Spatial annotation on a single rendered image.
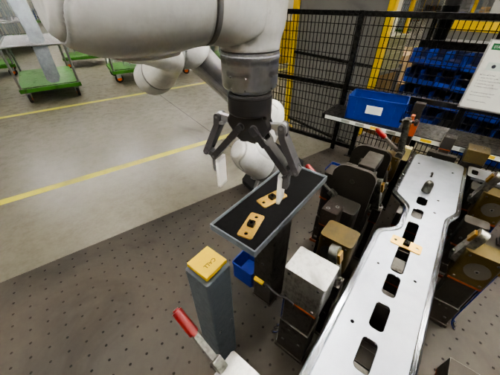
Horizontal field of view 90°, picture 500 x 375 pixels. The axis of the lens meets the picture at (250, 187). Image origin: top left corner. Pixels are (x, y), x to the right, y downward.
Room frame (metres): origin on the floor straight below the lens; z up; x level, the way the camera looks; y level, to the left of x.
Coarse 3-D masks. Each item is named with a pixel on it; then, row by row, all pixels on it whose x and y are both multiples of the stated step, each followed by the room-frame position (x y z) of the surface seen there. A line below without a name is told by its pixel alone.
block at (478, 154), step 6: (474, 144) 1.04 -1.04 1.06; (468, 150) 1.00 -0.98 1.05; (474, 150) 0.99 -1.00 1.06; (480, 150) 0.99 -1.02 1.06; (486, 150) 0.99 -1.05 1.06; (462, 156) 1.04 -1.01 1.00; (468, 156) 0.99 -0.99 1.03; (474, 156) 0.98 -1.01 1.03; (480, 156) 0.97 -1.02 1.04; (486, 156) 0.95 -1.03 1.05; (462, 162) 1.00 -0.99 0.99; (468, 162) 0.98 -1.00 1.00; (474, 162) 0.97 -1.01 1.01; (480, 162) 0.96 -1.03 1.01; (474, 174) 0.96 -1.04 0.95; (468, 180) 0.96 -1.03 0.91
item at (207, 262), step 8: (208, 248) 0.36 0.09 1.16; (200, 256) 0.34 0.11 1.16; (208, 256) 0.34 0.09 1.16; (216, 256) 0.34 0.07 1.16; (192, 264) 0.32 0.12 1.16; (200, 264) 0.32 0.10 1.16; (208, 264) 0.32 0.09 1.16; (216, 264) 0.32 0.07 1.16; (224, 264) 0.32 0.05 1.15; (200, 272) 0.30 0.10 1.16; (208, 272) 0.30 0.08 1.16; (216, 272) 0.30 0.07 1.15; (208, 280) 0.29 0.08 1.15
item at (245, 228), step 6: (252, 216) 0.46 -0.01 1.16; (258, 216) 0.46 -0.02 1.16; (246, 222) 0.43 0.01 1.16; (252, 222) 0.43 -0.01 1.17; (258, 222) 0.43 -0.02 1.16; (240, 228) 0.41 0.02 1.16; (246, 228) 0.41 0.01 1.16; (252, 228) 0.41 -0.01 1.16; (240, 234) 0.40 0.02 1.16; (252, 234) 0.40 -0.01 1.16
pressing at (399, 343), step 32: (416, 160) 1.00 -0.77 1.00; (416, 192) 0.76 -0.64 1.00; (448, 192) 0.76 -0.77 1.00; (416, 224) 0.59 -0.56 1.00; (448, 224) 0.59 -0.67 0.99; (384, 256) 0.46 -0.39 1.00; (416, 256) 0.46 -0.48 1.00; (352, 288) 0.36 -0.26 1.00; (416, 288) 0.36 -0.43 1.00; (416, 320) 0.28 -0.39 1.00; (320, 352) 0.21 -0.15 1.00; (352, 352) 0.21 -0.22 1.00; (384, 352) 0.21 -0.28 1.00; (416, 352) 0.21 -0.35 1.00
